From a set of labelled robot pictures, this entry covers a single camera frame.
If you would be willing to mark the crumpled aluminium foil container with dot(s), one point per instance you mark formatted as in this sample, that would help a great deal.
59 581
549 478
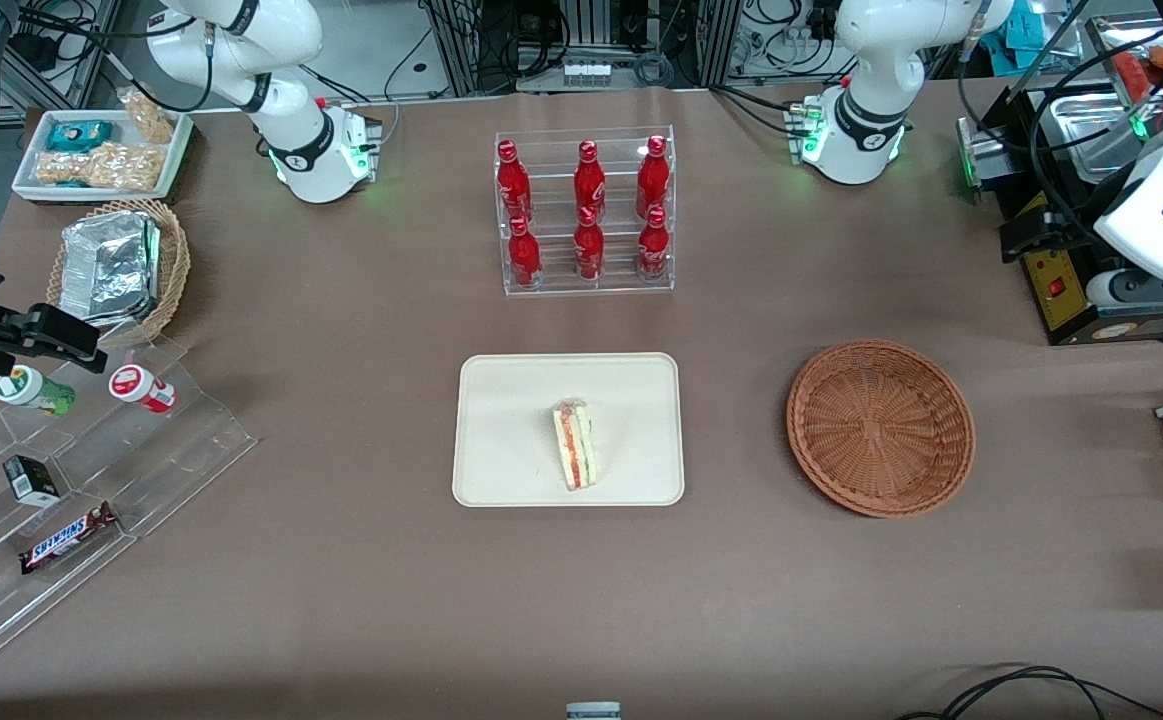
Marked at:
109 265

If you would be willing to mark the triangular sandwich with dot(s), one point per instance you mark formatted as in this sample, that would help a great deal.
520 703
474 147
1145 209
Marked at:
576 445

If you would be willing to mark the clear acrylic bottle rack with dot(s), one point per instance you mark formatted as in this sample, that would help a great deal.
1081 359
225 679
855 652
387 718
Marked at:
621 285

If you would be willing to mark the steel food pan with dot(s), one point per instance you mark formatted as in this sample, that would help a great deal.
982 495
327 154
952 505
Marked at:
1091 110

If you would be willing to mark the light tan wicker basket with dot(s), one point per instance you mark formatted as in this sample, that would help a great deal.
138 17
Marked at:
173 265

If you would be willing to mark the white rectangular snack tray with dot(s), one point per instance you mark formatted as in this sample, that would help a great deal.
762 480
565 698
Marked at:
26 185

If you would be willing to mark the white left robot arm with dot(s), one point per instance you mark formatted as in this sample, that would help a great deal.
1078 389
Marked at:
861 120

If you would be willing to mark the brown Snickers chocolate bar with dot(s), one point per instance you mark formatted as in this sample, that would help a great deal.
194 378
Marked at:
69 538

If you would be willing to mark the silver round metal fitting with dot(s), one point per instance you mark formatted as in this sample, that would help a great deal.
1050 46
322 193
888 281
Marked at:
986 155

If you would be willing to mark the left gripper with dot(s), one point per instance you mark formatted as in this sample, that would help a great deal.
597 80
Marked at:
1053 231

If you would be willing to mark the small black carton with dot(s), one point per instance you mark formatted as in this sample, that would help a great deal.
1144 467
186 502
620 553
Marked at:
33 482

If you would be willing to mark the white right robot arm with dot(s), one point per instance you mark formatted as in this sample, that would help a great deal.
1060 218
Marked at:
291 140

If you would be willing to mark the teal snack packet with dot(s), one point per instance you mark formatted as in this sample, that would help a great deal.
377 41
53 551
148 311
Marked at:
79 135

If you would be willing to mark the small clear nut snack bag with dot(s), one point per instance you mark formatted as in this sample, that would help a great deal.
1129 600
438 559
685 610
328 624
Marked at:
149 118

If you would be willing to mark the red fried food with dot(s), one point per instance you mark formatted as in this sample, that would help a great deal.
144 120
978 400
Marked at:
1146 68

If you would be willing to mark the large clear nut snack bag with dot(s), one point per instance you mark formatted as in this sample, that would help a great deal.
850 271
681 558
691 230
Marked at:
101 168

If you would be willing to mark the brown round wicker basket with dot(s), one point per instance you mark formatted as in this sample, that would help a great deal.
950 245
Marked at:
881 430

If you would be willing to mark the cream rectangular plastic tray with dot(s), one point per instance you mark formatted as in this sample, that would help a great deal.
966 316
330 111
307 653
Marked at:
511 430

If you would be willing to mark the grey camera mount block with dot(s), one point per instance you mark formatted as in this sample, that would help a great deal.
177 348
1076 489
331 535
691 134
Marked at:
593 711

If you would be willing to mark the black food warmer appliance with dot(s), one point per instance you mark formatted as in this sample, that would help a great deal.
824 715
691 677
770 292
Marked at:
1066 300

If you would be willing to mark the teal package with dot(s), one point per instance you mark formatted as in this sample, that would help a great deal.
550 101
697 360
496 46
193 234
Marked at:
1036 30

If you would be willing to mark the red cola bottle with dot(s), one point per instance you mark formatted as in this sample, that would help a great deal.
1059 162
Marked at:
653 252
524 258
589 182
652 180
588 252
513 185

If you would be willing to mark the clear acrylic stepped shelf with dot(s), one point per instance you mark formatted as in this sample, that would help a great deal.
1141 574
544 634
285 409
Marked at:
161 460

